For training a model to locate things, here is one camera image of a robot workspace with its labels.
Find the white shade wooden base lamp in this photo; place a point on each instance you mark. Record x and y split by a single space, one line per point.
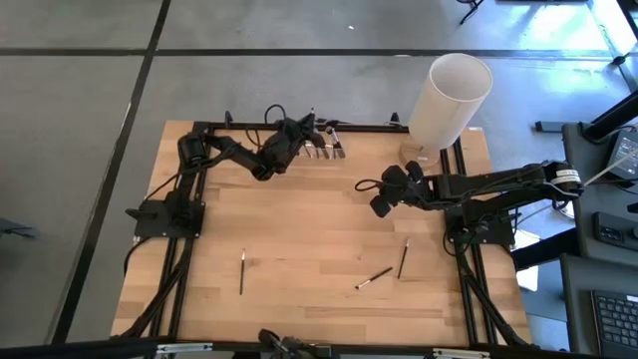
448 105

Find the dark floor object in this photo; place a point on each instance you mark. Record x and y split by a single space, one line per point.
15 229

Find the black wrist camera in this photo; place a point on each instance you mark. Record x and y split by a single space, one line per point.
283 133
394 175

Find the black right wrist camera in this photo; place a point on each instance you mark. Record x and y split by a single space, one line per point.
394 175

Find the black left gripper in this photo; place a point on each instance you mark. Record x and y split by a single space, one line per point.
298 133

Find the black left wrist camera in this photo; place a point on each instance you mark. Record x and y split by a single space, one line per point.
283 133

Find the grey desk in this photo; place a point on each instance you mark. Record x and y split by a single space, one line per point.
580 209
575 309

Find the black keyboard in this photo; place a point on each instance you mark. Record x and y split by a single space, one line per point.
618 324

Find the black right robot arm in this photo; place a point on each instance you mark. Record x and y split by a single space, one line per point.
498 182

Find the clear acrylic organizer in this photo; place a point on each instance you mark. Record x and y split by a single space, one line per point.
319 152

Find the flat tip makeup brush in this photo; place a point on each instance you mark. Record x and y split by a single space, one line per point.
375 277

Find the white bristle makeup brush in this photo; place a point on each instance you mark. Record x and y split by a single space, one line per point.
331 133

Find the silver bracket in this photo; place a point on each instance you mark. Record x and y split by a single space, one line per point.
461 354
184 348

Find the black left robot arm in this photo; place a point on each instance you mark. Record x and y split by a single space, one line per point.
239 157

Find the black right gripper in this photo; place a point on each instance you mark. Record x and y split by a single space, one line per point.
406 192

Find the black chair base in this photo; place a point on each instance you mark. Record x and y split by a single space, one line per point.
471 7

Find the black controller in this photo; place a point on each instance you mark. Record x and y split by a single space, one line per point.
613 229

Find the right black pen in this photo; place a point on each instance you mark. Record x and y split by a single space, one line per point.
403 259

